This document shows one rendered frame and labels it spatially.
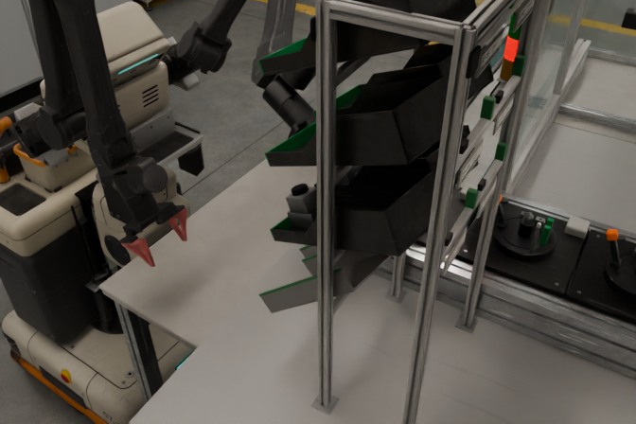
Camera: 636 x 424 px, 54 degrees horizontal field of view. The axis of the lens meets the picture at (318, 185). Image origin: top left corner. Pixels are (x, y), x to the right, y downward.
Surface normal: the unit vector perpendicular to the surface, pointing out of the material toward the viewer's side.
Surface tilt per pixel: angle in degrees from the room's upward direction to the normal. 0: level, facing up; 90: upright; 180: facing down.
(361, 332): 0
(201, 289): 0
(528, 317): 90
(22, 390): 0
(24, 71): 90
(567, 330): 90
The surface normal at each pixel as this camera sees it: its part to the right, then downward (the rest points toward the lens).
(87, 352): 0.00, -0.80
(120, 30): 0.55, -0.36
